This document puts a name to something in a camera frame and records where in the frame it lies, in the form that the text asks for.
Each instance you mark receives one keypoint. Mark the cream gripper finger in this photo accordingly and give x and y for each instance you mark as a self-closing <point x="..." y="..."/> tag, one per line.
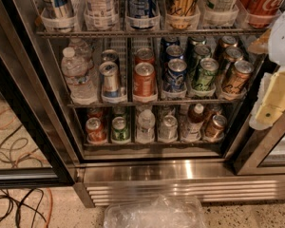
<point x="270" y="103"/>
<point x="260" y="45"/>

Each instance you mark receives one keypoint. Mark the red coke can front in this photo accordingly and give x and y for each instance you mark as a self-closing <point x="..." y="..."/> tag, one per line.
<point x="95" y="130"/>

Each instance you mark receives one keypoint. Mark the red coke can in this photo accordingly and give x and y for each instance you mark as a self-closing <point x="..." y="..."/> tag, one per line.
<point x="95" y="112"/>
<point x="95" y="130"/>

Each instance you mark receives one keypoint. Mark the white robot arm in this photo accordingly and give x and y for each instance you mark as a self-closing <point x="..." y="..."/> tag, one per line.
<point x="276" y="44"/>

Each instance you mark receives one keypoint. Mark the large red coke bottle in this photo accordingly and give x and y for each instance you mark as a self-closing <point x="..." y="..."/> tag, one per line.
<point x="260" y="13"/>

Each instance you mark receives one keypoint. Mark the gold can front middle shelf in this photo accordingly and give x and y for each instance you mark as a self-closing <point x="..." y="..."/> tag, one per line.
<point x="237" y="76"/>

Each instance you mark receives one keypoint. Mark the right glass fridge door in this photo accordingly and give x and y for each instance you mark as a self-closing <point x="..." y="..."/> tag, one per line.
<point x="260" y="152"/>

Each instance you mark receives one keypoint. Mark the glass fridge door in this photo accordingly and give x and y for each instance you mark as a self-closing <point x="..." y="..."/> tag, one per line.
<point x="260" y="152"/>
<point x="31" y="82"/>

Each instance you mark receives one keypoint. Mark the green can front middle shelf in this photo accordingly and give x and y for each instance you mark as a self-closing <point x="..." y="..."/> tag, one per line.
<point x="205" y="74"/>

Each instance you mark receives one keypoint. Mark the copper can bottom shelf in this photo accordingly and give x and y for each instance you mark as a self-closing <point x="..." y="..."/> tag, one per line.
<point x="214" y="130"/>

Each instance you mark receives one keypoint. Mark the blue pepsi can front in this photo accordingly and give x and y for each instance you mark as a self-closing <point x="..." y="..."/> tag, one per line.
<point x="174" y="76"/>

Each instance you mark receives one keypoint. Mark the gold tall can top shelf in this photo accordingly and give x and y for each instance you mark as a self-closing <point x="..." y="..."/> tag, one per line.
<point x="180" y="12"/>

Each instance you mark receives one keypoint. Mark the steel fridge base grille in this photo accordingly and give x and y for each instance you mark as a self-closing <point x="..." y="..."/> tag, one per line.
<point x="103" y="184"/>

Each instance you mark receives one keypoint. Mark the silver can bottom shelf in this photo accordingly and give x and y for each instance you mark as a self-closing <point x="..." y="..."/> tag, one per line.
<point x="168" y="131"/>

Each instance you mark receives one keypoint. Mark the orange soda can rear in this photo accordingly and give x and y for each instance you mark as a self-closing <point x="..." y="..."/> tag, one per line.
<point x="144" y="55"/>

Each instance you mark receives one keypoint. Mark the orange soda can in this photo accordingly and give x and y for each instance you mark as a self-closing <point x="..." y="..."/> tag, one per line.
<point x="144" y="79"/>
<point x="144" y="55"/>

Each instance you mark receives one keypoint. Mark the orange soda can front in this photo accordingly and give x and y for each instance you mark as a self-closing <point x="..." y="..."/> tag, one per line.
<point x="144" y="79"/>

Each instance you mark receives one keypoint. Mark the blue tall can top shelf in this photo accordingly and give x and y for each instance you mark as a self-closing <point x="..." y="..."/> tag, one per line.
<point x="141" y="13"/>

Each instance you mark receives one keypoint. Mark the small water bottle bottom shelf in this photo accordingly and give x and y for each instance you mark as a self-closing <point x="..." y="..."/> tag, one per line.
<point x="145" y="132"/>

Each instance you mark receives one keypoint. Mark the silver blue energy can front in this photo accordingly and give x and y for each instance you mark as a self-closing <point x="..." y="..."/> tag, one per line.
<point x="110" y="79"/>

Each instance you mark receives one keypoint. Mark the green soda can bottom shelf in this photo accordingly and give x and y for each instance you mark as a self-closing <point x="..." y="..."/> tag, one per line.
<point x="119" y="130"/>

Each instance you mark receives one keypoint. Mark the rear water bottle middle shelf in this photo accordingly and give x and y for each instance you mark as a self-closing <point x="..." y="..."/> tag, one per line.
<point x="82" y="48"/>

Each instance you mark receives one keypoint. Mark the red coke can behind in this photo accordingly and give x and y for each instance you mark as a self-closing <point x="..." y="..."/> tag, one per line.
<point x="95" y="112"/>

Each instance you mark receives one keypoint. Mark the front water bottle middle shelf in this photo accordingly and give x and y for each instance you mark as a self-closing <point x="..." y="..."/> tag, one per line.
<point x="77" y="76"/>

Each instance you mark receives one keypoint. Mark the left glass fridge door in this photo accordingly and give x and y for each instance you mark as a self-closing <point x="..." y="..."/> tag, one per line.
<point x="31" y="82"/>

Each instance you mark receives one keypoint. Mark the brown tea bottle white cap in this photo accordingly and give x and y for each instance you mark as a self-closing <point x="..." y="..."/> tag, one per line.
<point x="190" y="130"/>

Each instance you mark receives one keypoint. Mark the clear plastic bag on floor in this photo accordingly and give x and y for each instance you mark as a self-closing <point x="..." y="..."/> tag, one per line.
<point x="160" y="212"/>

